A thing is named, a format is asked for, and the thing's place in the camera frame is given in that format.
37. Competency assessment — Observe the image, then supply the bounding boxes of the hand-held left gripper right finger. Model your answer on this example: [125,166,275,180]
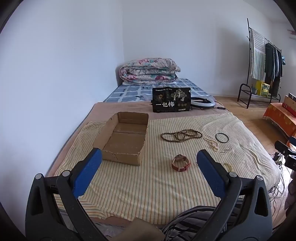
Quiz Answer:
[196,149,273,241]

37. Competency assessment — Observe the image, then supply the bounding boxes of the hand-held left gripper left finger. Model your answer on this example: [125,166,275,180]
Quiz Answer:
[25,148,109,241]

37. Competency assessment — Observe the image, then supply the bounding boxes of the red strap wristwatch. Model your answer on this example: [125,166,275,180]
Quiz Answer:
[171,154,191,172]

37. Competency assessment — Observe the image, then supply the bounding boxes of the brown wooden bead necklace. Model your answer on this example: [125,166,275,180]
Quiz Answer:
[161,129,204,142]

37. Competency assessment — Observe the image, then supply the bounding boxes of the cardboard box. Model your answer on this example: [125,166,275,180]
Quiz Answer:
[92,112,149,166]

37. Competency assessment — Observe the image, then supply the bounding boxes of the orange covered cabinet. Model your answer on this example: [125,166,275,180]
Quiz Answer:
[263,102,296,137]

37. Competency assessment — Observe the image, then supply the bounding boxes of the brown cardboard carton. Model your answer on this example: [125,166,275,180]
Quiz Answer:
[282,93,296,116]

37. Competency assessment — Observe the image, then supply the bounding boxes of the yellow striped cloth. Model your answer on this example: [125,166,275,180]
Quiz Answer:
[54,113,281,225]

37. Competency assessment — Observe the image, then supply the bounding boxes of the black white striped garment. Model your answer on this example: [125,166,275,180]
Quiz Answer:
[162,199,245,241]

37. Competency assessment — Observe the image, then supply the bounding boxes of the yellow box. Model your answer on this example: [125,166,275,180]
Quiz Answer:
[255,80,270,96]

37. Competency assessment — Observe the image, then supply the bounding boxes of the brown blanket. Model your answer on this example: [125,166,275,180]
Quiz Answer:
[46,101,234,227]

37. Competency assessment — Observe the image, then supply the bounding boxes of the black clothes rack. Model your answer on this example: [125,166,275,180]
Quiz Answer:
[237,18,283,109]

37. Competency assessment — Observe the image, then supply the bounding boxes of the dark hanging clothes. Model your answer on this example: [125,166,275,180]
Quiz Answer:
[264,43,285,98]

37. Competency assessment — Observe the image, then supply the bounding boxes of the black printed bag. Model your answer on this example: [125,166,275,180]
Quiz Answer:
[152,87,192,113]

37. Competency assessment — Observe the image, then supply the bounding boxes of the brown cardboard piece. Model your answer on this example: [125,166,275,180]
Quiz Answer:
[125,218,166,241]

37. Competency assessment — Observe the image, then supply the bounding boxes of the blue plaid mattress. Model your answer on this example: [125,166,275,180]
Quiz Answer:
[103,78,210,103]

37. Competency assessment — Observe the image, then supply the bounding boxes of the striped hanging towel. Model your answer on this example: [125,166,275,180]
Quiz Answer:
[250,29,266,80]

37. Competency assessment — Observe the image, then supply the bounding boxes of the folded floral quilt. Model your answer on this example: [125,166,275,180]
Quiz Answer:
[119,58,181,85]

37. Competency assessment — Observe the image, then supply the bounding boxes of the tangle of floor cables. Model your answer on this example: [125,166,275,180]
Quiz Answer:
[268,151,292,205]

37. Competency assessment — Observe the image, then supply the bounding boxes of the white pearl necklace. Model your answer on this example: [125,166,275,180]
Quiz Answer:
[203,137,220,152]

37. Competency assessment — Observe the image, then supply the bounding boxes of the white ring light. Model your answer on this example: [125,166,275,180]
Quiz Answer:
[190,97,215,109]

